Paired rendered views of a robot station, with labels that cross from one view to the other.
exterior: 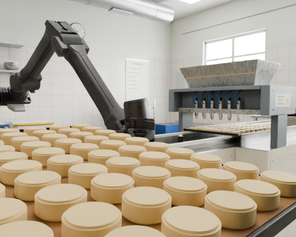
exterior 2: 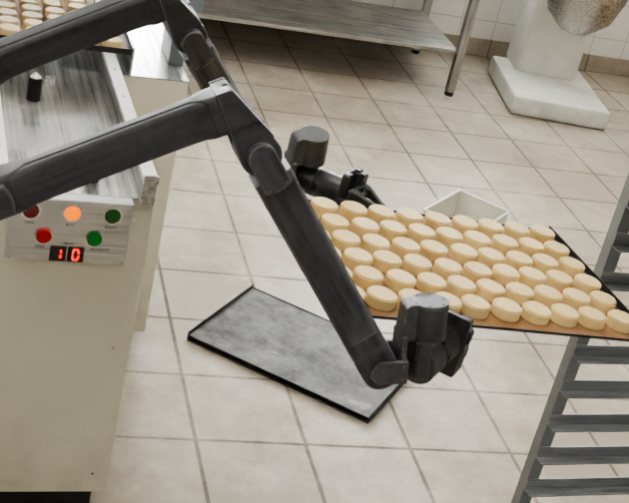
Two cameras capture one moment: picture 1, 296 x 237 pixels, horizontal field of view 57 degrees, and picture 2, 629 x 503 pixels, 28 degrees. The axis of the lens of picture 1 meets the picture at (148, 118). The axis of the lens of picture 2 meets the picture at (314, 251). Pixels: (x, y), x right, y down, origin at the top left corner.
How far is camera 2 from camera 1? 2.22 m
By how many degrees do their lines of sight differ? 70
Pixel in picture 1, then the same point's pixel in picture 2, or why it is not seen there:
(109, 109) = not seen: hidden behind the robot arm
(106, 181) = (536, 275)
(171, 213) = (583, 281)
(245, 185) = (555, 249)
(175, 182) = (544, 261)
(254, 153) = (159, 87)
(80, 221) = (584, 299)
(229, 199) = (572, 262)
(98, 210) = (575, 292)
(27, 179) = (526, 292)
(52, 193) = (550, 293)
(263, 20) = not seen: outside the picture
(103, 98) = not seen: hidden behind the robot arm
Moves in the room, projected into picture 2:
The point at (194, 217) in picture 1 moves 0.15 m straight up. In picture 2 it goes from (589, 279) to (615, 206)
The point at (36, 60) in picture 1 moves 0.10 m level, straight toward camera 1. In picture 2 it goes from (70, 50) to (132, 64)
